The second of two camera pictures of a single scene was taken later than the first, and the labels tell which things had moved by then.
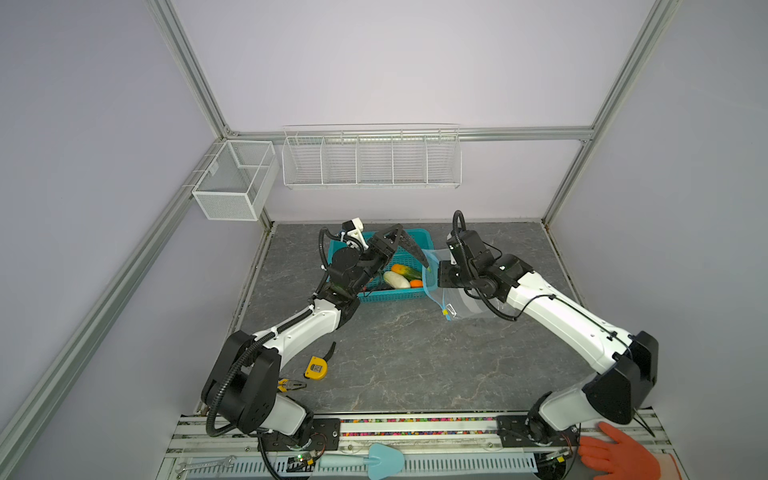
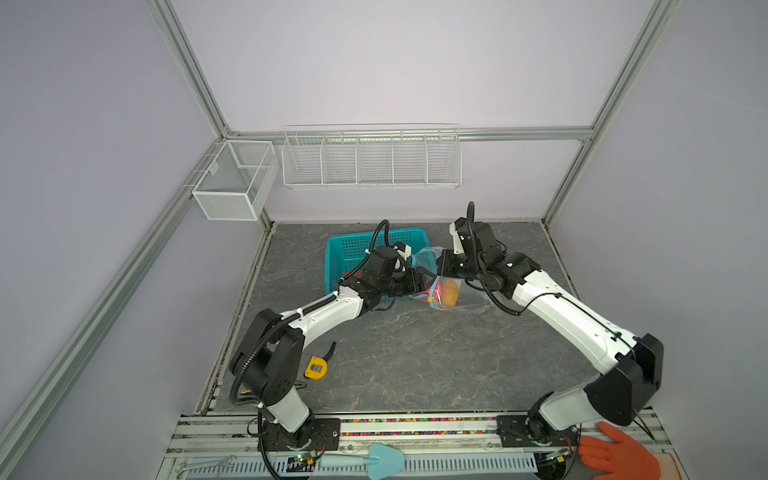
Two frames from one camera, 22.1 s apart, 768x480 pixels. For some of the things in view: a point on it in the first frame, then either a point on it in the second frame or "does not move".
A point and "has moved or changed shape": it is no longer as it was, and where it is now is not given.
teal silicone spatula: (382, 460) does not move
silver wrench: (227, 461) does not move
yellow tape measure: (317, 367) does not move
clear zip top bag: (455, 302) has moved or changed shape
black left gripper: (383, 248) -> (417, 284)
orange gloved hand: (616, 459) does not move
